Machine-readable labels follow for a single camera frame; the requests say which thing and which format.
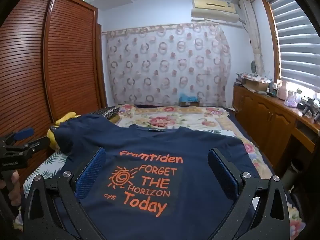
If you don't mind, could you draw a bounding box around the beige wall air conditioner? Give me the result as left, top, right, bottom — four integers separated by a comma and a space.
191, 0, 240, 23

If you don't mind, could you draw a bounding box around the tied floral drape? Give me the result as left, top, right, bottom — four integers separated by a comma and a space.
239, 0, 265, 77

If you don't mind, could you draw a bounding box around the bed with navy sheet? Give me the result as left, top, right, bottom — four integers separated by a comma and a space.
226, 107, 275, 180

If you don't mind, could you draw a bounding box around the navy blue printed t-shirt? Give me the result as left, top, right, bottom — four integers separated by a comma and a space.
51, 114, 260, 240

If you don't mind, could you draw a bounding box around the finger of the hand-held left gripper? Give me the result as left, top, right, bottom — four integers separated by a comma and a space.
21, 136, 51, 153
0, 128, 35, 147

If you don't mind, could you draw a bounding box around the pink bottle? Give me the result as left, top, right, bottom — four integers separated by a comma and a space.
277, 80, 288, 99

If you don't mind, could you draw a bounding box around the grey waste bin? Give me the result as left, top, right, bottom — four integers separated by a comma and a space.
282, 157, 304, 200

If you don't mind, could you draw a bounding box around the pale lilac container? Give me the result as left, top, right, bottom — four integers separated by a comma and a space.
284, 90, 298, 108

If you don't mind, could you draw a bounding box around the wooden window frame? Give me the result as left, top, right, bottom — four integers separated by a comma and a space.
260, 0, 283, 83

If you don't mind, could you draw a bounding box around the floral blanket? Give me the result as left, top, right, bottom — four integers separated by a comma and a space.
117, 105, 303, 240

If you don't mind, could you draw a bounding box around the striped window blind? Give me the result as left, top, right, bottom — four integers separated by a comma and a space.
265, 0, 320, 90

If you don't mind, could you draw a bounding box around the wooden louvered wardrobe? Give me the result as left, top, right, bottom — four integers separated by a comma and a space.
0, 0, 108, 188

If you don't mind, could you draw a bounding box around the dark patterned pillow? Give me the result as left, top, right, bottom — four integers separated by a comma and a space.
91, 106, 121, 123

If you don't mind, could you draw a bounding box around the person's left hand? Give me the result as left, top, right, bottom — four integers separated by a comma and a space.
8, 170, 22, 206

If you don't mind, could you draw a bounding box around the palm leaf printed sheet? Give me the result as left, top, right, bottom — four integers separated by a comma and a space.
22, 152, 69, 198

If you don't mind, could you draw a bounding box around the small black tripod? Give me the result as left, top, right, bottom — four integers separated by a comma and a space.
301, 99, 320, 122

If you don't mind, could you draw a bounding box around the open cardboard box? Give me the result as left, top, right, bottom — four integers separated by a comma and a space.
244, 76, 272, 92

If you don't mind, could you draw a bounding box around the circle-patterned sheer curtain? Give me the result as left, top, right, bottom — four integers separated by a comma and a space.
102, 22, 232, 108

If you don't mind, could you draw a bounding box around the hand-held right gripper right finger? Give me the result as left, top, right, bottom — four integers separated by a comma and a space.
207, 148, 292, 240

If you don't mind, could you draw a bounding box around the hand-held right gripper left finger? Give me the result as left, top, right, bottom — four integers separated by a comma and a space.
23, 146, 107, 240

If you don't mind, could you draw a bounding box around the yellow plush toy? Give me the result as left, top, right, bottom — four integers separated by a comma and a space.
49, 112, 82, 150

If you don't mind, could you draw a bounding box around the wooden sideboard cabinet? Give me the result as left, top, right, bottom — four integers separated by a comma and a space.
232, 84, 320, 180

